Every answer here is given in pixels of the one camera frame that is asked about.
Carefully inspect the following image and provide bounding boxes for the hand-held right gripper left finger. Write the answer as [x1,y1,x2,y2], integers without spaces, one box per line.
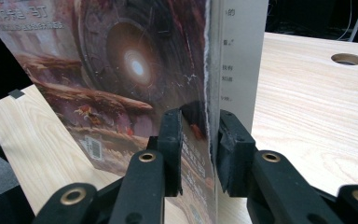
[107,106,185,224]

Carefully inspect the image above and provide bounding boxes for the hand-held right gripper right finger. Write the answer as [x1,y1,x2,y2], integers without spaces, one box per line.
[214,108,347,224]

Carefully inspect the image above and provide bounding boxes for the grey metal table bracket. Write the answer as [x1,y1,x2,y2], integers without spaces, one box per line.
[7,89,25,100]

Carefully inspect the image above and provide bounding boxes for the red illustrated magazine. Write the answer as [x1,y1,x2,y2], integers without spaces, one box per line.
[0,0,270,224]

